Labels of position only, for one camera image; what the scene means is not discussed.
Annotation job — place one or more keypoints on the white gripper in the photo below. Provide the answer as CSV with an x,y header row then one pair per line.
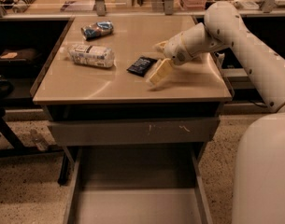
x,y
176,50

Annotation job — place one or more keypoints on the dark blue rxbar wrapper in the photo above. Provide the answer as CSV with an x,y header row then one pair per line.
x,y
141,66

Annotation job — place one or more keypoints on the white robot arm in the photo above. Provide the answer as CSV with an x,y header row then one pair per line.
x,y
259,175

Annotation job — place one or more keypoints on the beige top drawer cabinet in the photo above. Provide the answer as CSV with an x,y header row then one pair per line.
x,y
70,92

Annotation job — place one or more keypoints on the grey top drawer front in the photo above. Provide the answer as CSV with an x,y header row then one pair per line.
x,y
133,131

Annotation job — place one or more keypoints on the open grey middle drawer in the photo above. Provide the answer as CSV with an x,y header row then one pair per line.
x,y
137,185

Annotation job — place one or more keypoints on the blue crumpled chip bag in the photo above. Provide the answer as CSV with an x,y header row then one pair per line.
x,y
98,29

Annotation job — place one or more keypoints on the white blue snack bag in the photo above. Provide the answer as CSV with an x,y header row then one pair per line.
x,y
92,55

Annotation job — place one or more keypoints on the black coil spring tool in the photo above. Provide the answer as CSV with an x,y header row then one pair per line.
x,y
22,5

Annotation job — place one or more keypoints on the black bag on shelf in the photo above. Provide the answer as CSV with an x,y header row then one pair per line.
x,y
19,62

